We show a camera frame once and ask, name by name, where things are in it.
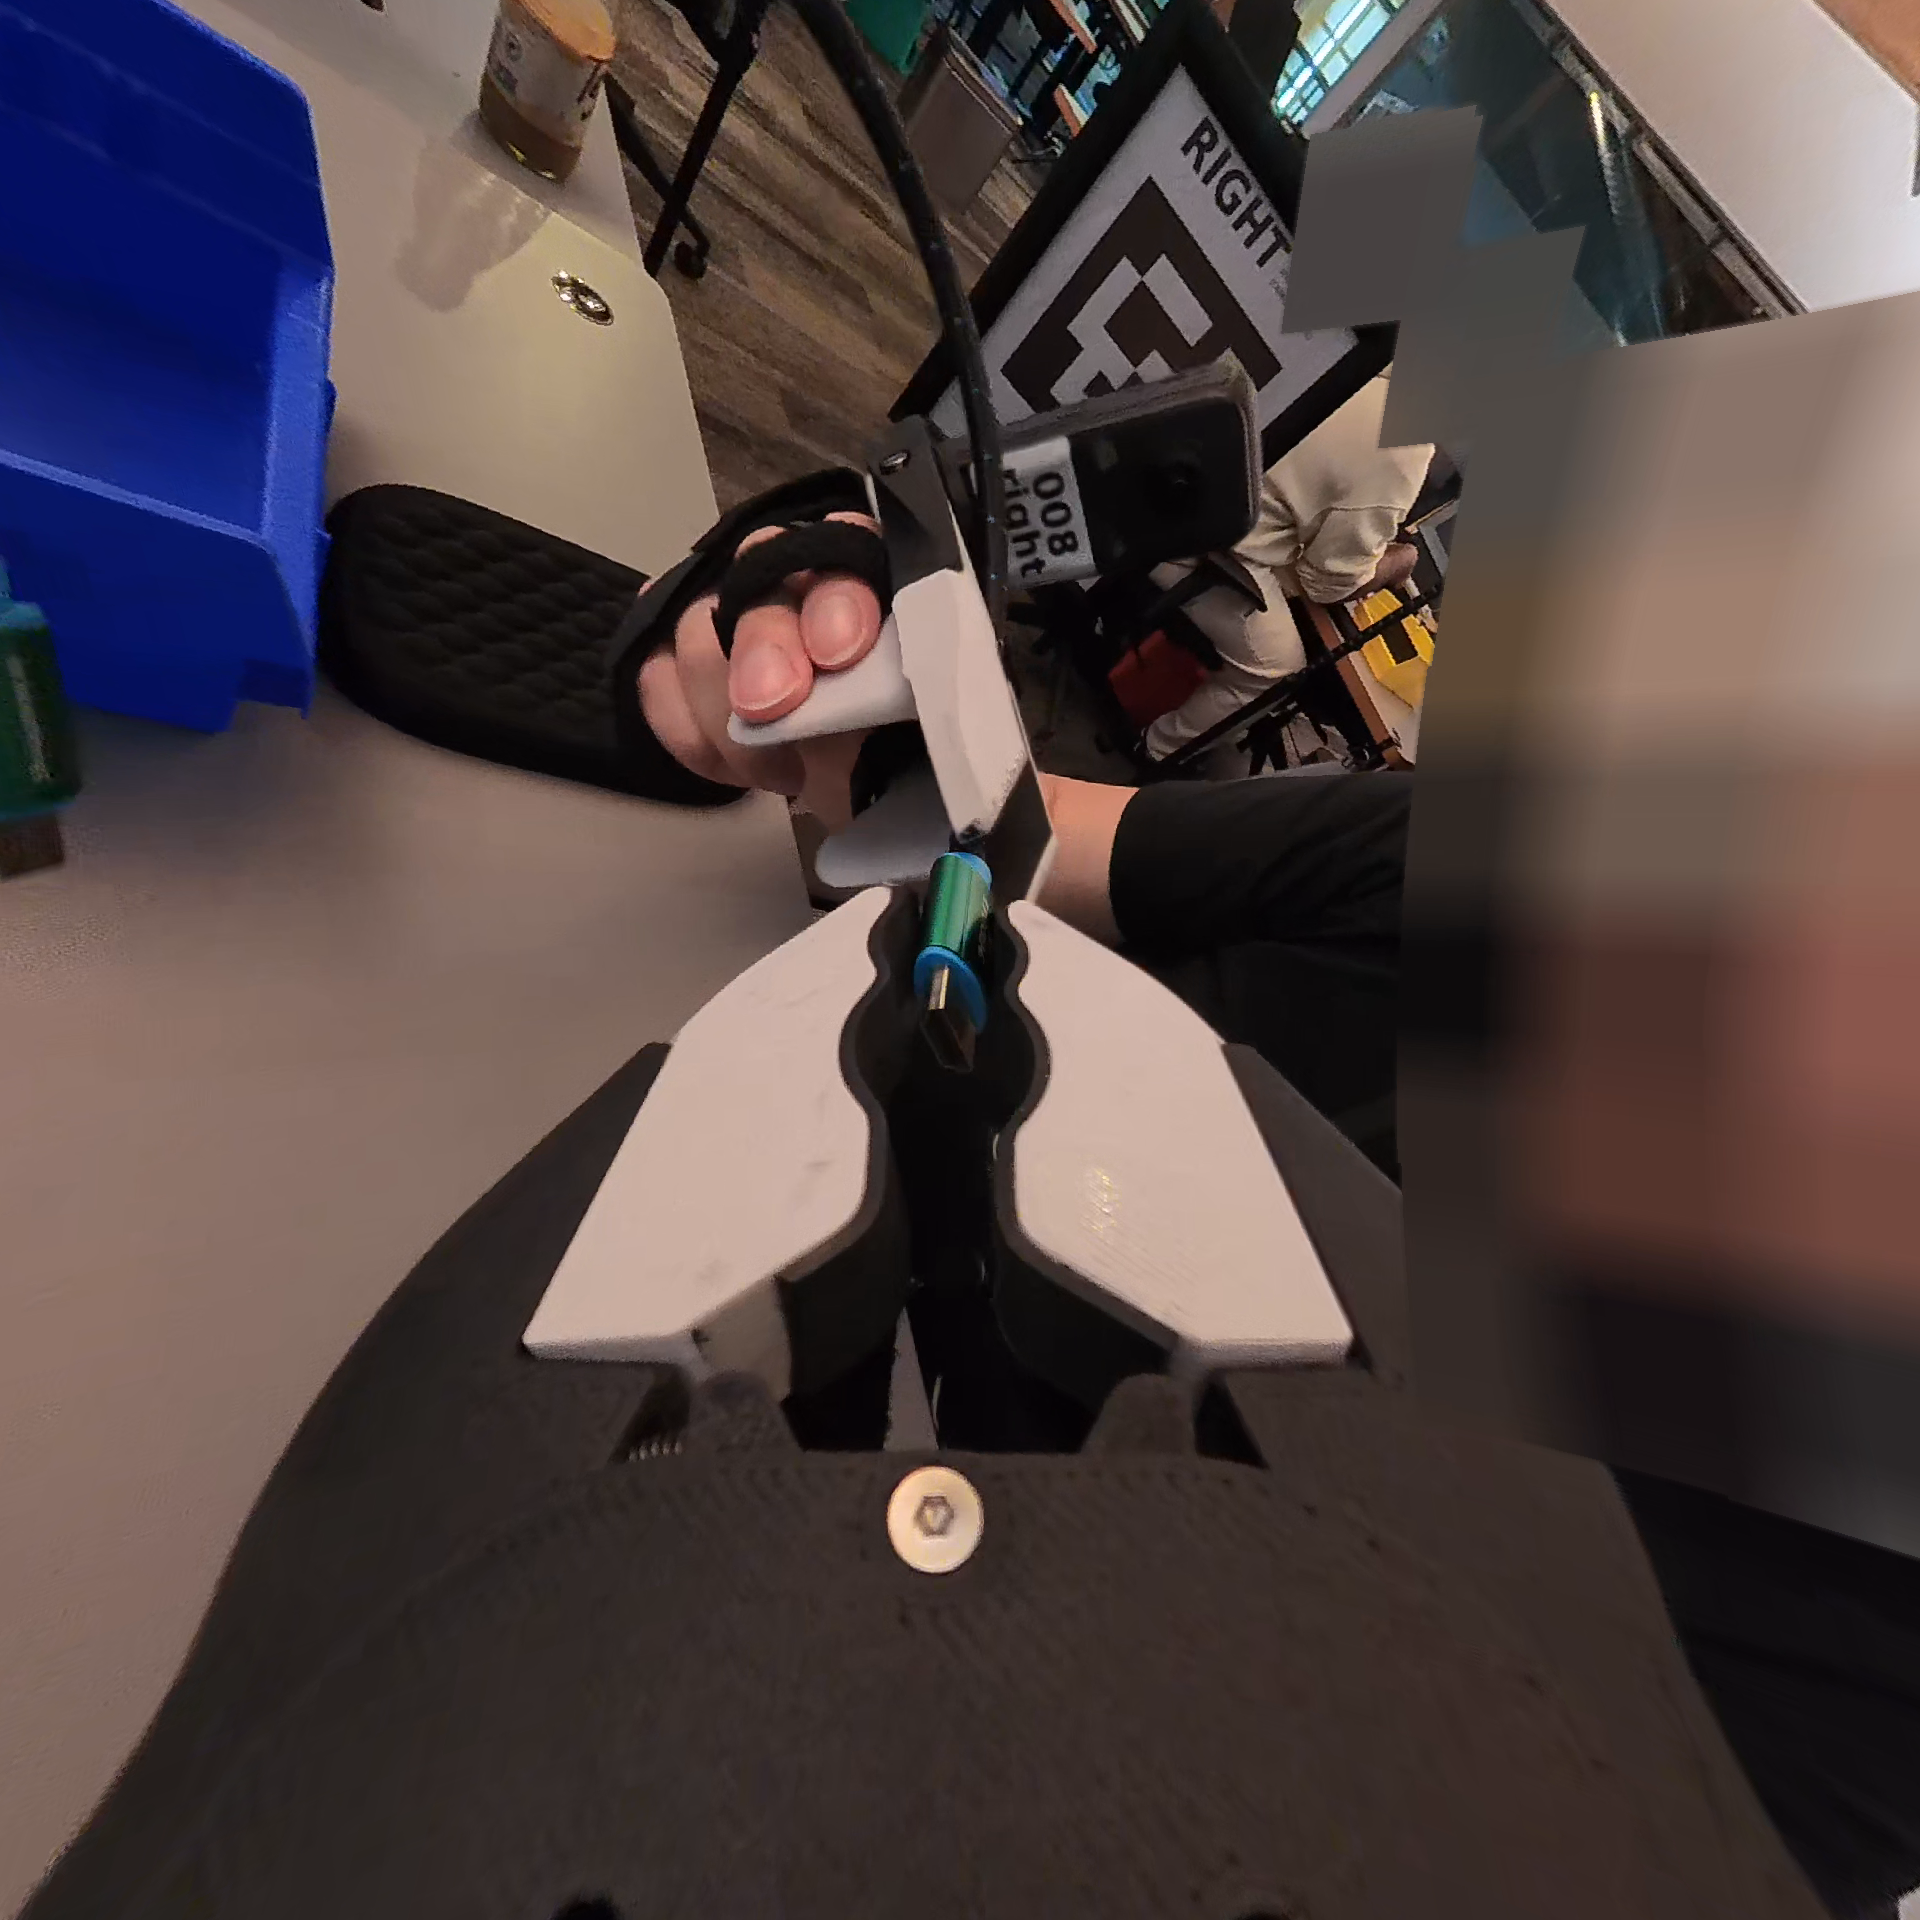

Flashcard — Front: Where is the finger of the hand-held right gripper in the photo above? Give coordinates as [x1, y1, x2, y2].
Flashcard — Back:
[809, 777, 959, 890]
[893, 572, 1061, 907]

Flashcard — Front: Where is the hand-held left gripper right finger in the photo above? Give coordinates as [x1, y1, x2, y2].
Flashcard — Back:
[987, 902, 1360, 1451]

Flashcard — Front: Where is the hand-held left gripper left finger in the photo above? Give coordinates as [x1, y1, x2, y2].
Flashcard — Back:
[524, 885, 914, 1451]

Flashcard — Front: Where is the blue plastic bin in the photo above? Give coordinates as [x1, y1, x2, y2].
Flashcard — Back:
[0, 0, 338, 732]

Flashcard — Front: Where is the person's right forearm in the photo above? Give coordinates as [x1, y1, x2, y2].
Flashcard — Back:
[1033, 772, 1132, 942]

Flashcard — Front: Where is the person's right hand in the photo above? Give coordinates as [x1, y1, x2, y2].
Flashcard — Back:
[636, 515, 905, 836]

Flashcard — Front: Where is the black framed marker sign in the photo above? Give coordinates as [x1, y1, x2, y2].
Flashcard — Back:
[893, 14, 1395, 450]

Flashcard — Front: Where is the black textured wrist rest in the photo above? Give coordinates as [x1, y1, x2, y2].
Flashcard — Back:
[320, 483, 750, 809]

